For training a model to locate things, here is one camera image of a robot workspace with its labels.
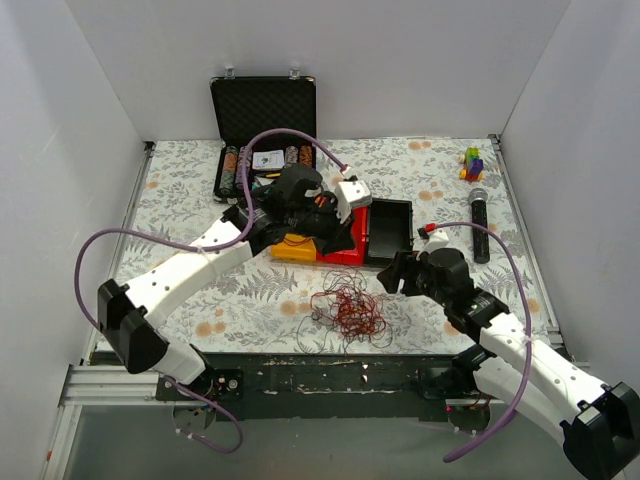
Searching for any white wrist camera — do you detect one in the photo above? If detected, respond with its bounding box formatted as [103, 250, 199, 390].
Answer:
[334, 175, 372, 223]
[417, 223, 449, 256]

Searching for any black poker chip case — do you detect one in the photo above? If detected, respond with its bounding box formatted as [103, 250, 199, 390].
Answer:
[210, 76, 317, 203]

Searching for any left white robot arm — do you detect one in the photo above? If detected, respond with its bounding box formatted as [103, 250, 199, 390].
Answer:
[97, 165, 371, 400]

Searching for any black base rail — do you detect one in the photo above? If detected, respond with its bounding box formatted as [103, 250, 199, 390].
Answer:
[154, 352, 516, 424]

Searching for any red plastic bin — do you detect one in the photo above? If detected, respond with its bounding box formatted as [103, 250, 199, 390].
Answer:
[316, 207, 370, 266]

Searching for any playing card deck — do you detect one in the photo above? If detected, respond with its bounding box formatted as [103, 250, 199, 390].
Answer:
[252, 149, 285, 171]

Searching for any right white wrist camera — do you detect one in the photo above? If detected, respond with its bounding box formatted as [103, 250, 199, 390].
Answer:
[417, 223, 449, 256]

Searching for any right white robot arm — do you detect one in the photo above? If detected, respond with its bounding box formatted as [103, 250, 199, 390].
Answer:
[377, 248, 639, 479]

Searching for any thin dark wire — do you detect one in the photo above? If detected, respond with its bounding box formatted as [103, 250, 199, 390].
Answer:
[294, 309, 396, 357]

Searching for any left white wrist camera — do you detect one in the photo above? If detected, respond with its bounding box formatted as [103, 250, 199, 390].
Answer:
[334, 175, 372, 223]

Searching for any colourful toy block figure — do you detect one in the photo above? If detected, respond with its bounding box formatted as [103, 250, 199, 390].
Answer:
[459, 147, 484, 182]

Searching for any black microphone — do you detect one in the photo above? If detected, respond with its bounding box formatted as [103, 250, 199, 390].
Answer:
[468, 188, 490, 264]

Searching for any black plastic bin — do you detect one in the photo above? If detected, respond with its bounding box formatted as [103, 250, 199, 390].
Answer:
[364, 198, 413, 268]

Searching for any yellow plastic bin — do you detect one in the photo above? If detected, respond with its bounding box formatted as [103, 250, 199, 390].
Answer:
[271, 233, 317, 263]

